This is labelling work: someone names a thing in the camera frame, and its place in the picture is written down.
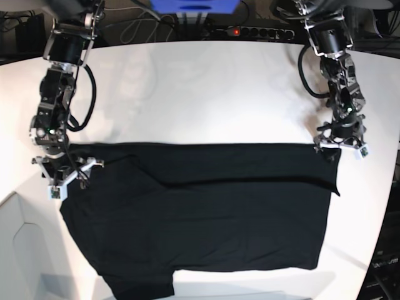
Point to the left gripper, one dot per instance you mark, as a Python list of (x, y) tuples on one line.
[(340, 133)]

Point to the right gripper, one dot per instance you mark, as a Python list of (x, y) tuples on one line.
[(60, 164)]

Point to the black T-shirt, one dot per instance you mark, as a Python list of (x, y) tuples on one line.
[(155, 209)]

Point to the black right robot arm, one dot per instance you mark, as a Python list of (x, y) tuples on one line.
[(73, 33)]

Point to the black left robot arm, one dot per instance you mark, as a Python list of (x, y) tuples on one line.
[(329, 37)]

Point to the black power strip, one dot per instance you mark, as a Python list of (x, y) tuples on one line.
[(245, 33)]

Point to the black box left background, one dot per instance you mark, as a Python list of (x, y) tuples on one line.
[(30, 35)]

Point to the blue plastic crate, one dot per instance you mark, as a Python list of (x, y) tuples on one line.
[(195, 6)]

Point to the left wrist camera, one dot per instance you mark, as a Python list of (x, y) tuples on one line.
[(362, 151)]

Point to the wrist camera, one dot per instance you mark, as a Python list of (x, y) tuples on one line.
[(362, 151), (57, 193)]

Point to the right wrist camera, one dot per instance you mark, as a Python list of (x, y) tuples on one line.
[(57, 193)]

